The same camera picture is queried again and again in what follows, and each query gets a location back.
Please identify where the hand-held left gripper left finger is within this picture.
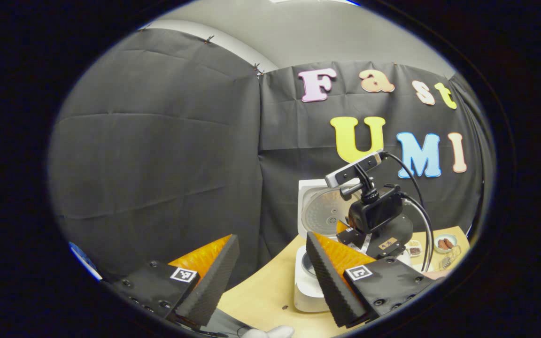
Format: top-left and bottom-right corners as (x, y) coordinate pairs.
(111, 234), (241, 328)

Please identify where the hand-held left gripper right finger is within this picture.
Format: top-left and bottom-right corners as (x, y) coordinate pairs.
(305, 231), (440, 328)

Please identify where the pale green plate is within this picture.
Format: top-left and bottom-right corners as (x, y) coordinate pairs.
(434, 234), (458, 254)

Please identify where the white rice cooker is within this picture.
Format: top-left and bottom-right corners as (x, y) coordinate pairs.
(294, 178), (370, 313)

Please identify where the clear chopstick holder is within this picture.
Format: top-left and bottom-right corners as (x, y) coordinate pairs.
(440, 246), (462, 270)

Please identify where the black cable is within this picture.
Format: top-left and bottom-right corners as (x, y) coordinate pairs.
(382, 152), (428, 273)
(400, 192), (435, 273)

